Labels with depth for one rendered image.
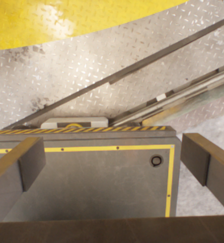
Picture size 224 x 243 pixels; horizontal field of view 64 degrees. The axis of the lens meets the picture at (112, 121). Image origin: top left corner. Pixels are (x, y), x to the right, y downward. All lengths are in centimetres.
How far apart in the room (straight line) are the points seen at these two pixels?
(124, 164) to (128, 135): 9
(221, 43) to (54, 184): 85
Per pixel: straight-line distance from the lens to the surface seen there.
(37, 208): 67
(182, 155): 17
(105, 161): 54
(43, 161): 17
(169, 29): 86
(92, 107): 82
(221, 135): 101
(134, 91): 81
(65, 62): 82
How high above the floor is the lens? 80
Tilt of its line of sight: 75 degrees down
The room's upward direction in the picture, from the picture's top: 176 degrees clockwise
